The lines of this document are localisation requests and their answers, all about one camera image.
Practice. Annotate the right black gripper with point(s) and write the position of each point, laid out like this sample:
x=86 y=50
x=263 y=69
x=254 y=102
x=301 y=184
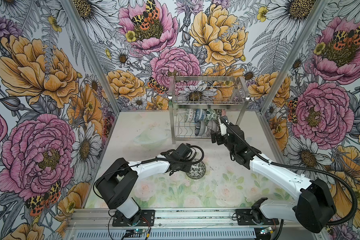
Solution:
x=218 y=137

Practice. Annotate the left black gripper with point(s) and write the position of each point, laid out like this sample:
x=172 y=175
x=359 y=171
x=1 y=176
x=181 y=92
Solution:
x=187 y=166

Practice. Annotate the black white floral bowl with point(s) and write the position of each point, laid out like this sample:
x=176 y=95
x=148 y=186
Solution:
x=197 y=171
x=219 y=112

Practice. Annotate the pink ribbed glass bowl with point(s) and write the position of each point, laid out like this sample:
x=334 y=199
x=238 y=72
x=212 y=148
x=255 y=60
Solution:
x=212 y=126

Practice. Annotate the dark blue floral bowl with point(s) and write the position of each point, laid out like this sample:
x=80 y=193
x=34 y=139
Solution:
x=200 y=128

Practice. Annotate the blue rose pattern bowl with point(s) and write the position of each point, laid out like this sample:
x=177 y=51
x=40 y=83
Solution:
x=200 y=115

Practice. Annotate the pale green geometric bowl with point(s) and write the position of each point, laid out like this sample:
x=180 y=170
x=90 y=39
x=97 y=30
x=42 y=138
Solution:
x=190 y=115

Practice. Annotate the green leaf pattern bowl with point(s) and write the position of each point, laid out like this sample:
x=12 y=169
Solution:
x=211 y=115

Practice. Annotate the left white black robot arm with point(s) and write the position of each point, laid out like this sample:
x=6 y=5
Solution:
x=118 y=181

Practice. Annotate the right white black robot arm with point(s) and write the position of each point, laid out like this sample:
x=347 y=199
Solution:
x=312 y=204

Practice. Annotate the two-tier steel dish rack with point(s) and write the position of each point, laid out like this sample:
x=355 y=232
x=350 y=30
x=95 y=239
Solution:
x=204 y=92

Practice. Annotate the green circuit board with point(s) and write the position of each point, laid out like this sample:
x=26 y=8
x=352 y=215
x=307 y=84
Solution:
x=135 y=232

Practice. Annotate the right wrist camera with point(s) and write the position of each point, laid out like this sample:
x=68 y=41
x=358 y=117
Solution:
x=223 y=128

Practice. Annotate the aluminium mounting rail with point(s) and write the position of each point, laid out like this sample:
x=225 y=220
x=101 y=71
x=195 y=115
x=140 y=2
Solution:
x=188 y=218

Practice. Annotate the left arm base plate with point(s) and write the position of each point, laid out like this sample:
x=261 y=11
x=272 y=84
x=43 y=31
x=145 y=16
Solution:
x=143 y=218

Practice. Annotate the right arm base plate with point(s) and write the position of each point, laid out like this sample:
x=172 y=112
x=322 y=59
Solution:
x=243 y=216

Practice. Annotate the white slotted cable duct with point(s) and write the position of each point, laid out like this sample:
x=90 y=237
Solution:
x=169 y=234

